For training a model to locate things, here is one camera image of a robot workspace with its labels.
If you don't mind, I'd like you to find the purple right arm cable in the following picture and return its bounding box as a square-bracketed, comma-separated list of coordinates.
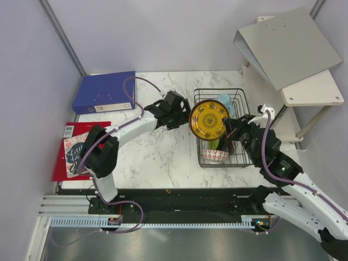
[246, 108, 348, 236]

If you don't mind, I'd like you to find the Little Women book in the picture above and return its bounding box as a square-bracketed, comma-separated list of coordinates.
[64, 132, 89, 178]

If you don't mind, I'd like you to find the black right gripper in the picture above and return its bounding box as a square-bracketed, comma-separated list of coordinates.
[223, 114, 261, 165]

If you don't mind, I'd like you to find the yellow patterned plate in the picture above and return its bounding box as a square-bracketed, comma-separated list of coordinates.
[189, 100, 229, 141]

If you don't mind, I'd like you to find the light blue plastic tumbler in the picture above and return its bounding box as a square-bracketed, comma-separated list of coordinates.
[227, 103, 237, 119]

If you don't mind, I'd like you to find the white two-tier shelf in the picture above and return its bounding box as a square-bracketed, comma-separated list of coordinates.
[242, 16, 344, 144]

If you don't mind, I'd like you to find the lime green plate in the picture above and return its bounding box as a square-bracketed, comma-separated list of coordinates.
[208, 139, 220, 150]

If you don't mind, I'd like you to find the metal wire dish rack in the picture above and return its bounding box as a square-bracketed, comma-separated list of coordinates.
[193, 88, 252, 169]

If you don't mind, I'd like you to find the blue ring binder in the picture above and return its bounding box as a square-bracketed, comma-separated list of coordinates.
[72, 71, 135, 115]

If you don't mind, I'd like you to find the light blue cable duct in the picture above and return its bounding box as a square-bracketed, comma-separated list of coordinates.
[50, 216, 255, 229]

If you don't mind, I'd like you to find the red folder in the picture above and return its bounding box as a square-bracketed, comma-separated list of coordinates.
[52, 121, 111, 182]

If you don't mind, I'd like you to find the light blue handled mug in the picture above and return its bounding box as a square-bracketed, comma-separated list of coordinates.
[216, 94, 231, 107]

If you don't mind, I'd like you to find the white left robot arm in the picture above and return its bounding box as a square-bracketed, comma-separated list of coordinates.
[78, 90, 191, 214]

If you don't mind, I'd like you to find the red lacquer bowl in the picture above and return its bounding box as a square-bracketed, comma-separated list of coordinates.
[227, 140, 237, 156]

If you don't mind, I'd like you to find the grey ring binder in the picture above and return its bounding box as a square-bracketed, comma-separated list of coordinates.
[234, 7, 343, 90]

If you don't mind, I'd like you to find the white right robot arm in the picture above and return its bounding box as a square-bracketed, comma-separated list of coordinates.
[222, 111, 347, 260]

